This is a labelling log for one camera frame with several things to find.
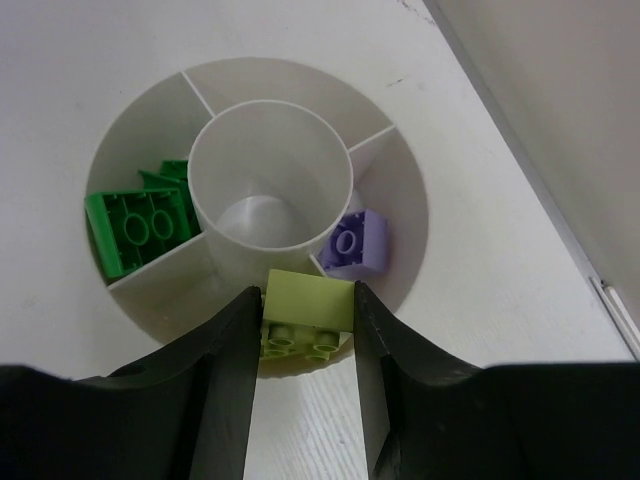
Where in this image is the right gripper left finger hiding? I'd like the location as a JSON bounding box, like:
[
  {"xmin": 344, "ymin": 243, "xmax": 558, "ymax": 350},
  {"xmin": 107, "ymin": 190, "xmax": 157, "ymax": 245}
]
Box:
[{"xmin": 1, "ymin": 287, "xmax": 262, "ymax": 479}]

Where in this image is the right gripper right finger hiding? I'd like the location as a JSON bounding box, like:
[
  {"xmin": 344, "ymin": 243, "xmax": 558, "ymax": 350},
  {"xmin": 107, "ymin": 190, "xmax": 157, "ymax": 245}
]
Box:
[{"xmin": 354, "ymin": 282, "xmax": 639, "ymax": 479}]

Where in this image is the light yellow lego brick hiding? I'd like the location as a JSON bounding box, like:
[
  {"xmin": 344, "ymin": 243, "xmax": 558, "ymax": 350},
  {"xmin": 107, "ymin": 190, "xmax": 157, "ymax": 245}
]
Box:
[{"xmin": 260, "ymin": 270, "xmax": 355, "ymax": 364}]

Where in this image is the lavender lego brick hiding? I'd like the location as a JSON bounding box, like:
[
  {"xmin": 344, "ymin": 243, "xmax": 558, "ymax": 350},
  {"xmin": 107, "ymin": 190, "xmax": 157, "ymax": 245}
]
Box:
[{"xmin": 319, "ymin": 209, "xmax": 389, "ymax": 281}]

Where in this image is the green 2x4 lego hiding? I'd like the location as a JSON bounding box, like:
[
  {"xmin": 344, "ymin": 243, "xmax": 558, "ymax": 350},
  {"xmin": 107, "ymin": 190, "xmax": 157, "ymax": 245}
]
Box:
[{"xmin": 84, "ymin": 188, "xmax": 199, "ymax": 279}]

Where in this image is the dark green curved lego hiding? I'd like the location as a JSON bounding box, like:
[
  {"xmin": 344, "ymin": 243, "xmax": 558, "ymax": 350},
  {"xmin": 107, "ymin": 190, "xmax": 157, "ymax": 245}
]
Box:
[{"xmin": 138, "ymin": 160, "xmax": 188, "ymax": 189}]

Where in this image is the white round divided container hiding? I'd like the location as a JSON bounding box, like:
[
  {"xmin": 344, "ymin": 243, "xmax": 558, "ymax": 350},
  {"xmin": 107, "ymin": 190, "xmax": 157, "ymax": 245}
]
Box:
[{"xmin": 86, "ymin": 57, "xmax": 429, "ymax": 344}]

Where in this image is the aluminium rail right side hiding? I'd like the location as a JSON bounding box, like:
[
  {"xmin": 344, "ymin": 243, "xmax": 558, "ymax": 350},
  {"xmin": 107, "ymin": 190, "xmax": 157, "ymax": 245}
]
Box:
[{"xmin": 427, "ymin": 1, "xmax": 639, "ymax": 353}]

